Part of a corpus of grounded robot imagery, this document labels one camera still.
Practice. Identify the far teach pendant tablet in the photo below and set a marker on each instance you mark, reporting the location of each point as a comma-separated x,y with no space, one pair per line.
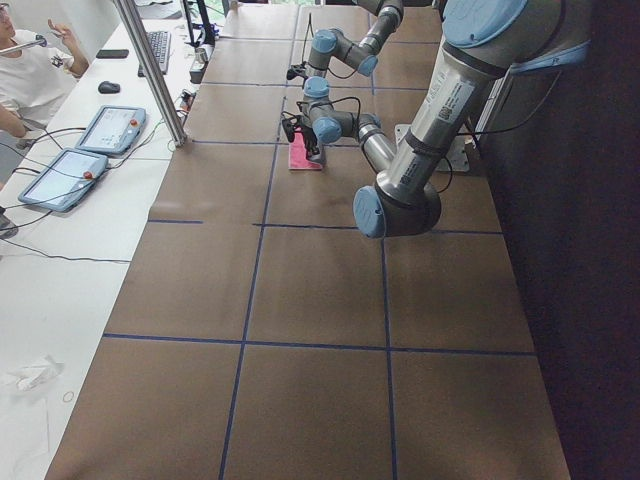
113,130

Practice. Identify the black smartphone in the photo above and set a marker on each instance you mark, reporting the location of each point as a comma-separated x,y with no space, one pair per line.
112,54

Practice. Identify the black keyboard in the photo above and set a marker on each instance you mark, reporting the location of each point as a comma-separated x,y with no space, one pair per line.
160,43

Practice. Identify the black computer mouse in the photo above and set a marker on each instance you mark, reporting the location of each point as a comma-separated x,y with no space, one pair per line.
108,88

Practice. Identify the aluminium frame post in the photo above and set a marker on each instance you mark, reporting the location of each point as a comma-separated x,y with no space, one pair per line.
138,36

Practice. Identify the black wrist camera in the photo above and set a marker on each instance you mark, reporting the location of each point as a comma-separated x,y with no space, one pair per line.
291,125

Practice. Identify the teach pendant tablet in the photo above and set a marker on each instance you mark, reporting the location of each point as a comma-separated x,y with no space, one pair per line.
113,130
65,180

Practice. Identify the upper orange black connector box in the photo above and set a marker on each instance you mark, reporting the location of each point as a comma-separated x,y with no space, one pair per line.
186,100

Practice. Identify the crumpled white tissue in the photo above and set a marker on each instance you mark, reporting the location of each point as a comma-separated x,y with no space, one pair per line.
30,377

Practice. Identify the near teach pendant tablet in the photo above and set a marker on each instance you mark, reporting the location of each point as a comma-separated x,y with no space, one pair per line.
65,180

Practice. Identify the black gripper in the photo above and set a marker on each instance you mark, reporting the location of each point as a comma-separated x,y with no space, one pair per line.
300,70
306,135

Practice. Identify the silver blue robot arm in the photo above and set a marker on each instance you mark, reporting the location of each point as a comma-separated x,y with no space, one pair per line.
361,56
482,41

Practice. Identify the person in white shirt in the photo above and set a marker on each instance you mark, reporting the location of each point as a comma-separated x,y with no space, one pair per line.
36,77

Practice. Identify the pink towel white edge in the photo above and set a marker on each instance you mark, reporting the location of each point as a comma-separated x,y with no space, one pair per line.
297,157

